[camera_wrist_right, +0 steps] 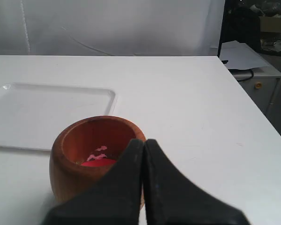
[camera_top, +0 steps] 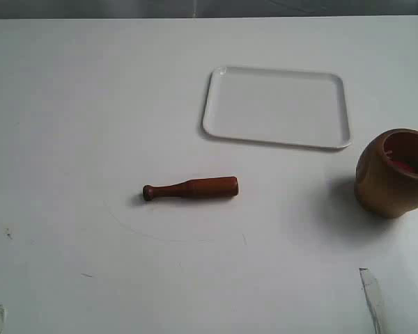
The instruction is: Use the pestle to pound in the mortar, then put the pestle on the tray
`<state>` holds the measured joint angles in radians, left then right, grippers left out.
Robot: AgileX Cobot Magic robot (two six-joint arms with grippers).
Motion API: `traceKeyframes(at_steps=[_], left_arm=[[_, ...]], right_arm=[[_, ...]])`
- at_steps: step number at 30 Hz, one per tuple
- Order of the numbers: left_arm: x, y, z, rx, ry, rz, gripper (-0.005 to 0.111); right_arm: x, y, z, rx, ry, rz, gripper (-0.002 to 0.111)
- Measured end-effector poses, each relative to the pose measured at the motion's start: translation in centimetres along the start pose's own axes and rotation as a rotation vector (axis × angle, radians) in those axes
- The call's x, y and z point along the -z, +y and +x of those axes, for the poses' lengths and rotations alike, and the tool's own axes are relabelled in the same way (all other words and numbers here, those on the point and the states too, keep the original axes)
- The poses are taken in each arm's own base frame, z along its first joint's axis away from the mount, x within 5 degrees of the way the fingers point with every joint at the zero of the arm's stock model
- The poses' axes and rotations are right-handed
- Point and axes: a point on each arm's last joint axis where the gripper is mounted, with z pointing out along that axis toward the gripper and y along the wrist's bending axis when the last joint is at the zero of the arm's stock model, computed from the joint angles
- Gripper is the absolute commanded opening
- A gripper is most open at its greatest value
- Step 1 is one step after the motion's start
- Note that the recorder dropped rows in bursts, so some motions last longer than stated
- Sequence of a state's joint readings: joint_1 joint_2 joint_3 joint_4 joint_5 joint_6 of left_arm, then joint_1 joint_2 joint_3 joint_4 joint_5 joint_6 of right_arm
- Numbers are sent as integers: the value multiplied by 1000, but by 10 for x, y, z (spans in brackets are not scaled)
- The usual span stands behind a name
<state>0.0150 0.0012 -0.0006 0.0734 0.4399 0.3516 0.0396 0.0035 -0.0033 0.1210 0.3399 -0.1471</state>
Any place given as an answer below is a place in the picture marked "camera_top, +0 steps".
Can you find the white rectangular plastic tray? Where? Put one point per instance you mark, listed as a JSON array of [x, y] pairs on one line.
[[279, 107]]

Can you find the brown wooden pestle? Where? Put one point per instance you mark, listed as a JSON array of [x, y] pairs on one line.
[[214, 187]]

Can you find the brown wooden mortar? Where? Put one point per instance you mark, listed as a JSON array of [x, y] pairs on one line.
[[381, 187]]

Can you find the dark red object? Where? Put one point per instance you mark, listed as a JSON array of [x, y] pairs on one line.
[[404, 165]]

